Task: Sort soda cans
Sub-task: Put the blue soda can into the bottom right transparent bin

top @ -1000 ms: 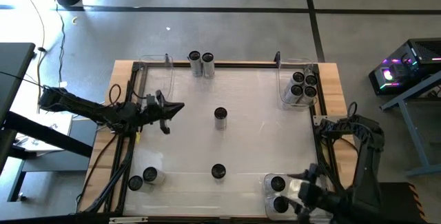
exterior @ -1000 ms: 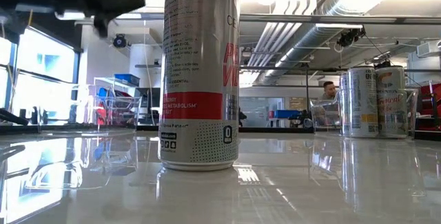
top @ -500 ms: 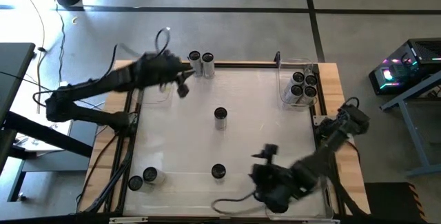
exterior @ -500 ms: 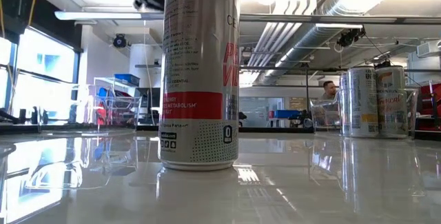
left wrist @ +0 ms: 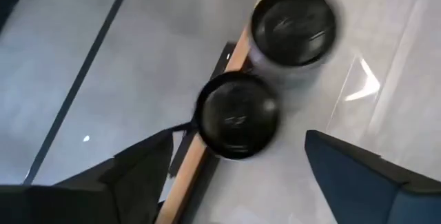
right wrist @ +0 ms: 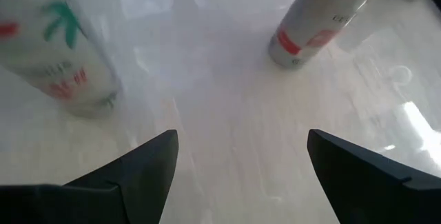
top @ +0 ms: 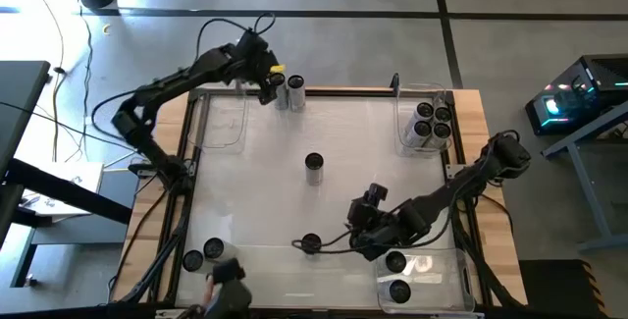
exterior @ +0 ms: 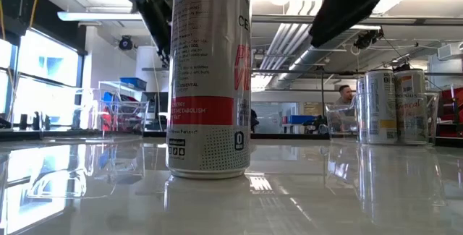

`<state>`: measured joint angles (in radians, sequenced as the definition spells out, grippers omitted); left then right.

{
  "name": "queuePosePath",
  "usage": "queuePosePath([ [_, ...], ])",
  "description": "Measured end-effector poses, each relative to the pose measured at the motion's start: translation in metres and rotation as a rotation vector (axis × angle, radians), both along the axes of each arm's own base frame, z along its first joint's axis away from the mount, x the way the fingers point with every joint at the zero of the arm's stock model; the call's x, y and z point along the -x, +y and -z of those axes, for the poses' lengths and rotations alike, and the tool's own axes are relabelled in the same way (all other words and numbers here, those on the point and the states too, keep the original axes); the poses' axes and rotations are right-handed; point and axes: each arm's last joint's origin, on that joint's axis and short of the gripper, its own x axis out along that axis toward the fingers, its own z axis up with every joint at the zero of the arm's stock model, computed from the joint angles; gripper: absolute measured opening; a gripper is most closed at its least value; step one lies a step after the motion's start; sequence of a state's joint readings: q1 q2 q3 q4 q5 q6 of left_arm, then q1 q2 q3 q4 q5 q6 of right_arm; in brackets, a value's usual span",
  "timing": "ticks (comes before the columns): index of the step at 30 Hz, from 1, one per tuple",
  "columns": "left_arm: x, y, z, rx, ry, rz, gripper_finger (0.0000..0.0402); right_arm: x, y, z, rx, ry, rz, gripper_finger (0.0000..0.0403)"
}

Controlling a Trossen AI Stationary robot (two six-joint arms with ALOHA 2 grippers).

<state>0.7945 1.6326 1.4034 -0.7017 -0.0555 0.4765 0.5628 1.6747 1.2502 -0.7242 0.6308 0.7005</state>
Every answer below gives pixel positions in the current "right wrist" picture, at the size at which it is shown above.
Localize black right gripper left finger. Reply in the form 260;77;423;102
0;129;180;224

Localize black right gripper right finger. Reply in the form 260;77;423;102
306;128;441;224

